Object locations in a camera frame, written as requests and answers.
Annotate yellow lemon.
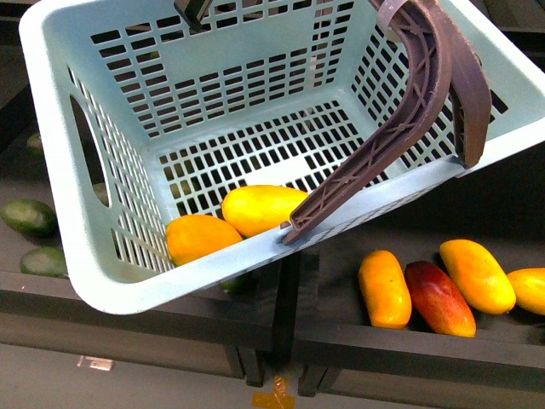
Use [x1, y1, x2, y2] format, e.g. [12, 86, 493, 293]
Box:
[165, 215, 243, 266]

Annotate light blue plastic basket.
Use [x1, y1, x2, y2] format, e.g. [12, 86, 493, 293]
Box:
[18, 0, 545, 316]

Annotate red mango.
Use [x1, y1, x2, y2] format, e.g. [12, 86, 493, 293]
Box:
[404, 261, 477, 338]

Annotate yellow mango at edge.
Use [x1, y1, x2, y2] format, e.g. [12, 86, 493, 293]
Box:
[507, 268, 545, 315]

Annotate dark wooden display cabinet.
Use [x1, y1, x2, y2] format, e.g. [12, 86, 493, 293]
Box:
[1, 1, 299, 387]

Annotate orange floor tape marker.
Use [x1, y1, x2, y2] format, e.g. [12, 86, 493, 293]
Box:
[251, 375, 295, 409]

